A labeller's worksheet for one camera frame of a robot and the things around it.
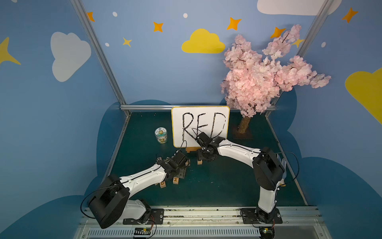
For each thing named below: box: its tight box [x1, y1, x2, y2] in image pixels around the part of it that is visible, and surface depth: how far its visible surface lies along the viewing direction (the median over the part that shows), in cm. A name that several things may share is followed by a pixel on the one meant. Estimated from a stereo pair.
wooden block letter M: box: [172, 177, 180, 185], surface depth 86 cm
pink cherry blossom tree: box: [220, 24, 332, 134], surface depth 70 cm
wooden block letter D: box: [159, 180, 167, 189], surface depth 84 cm
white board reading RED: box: [171, 106, 231, 148], surface depth 90 cm
